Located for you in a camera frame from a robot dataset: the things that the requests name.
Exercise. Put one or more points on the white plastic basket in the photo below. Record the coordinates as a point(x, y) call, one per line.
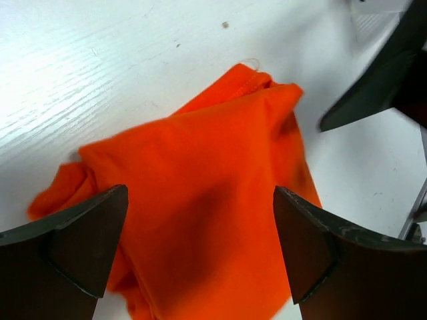
point(371, 18)

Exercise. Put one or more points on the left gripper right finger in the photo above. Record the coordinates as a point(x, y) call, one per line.
point(339, 270)

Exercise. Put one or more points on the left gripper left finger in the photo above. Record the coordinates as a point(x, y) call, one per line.
point(58, 267)

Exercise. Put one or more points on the orange t shirt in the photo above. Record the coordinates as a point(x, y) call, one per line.
point(199, 240)

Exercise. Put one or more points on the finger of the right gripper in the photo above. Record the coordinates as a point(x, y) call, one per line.
point(396, 77)

